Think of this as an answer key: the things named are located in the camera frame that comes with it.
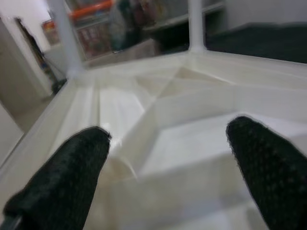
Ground black plastic bag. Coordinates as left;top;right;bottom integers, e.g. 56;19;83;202
109;0;144;52

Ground white plastic table leg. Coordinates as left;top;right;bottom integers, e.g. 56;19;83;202
51;0;83;77
188;0;207;52

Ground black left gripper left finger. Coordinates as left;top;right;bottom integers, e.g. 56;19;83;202
3;126;112;230

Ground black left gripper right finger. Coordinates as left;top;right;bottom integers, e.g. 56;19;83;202
226;116;307;230

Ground white chest freezer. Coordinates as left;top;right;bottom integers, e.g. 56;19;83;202
43;44;71;81

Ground white plastic children table top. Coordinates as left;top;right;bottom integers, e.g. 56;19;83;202
0;46;307;230

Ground black plastic table cover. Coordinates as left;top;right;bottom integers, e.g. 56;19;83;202
206;23;307;64

